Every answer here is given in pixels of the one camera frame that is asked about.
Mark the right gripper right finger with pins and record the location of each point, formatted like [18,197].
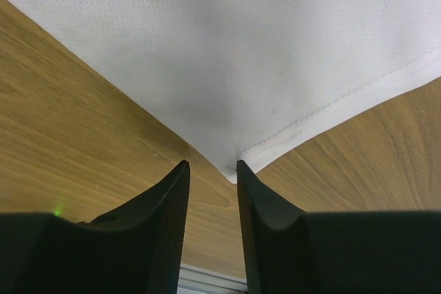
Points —
[288,250]

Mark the aluminium frame rail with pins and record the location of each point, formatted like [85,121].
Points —
[202,281]

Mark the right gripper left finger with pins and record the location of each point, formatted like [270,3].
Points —
[134,248]

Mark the white t-shirt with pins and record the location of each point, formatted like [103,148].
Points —
[250,79]

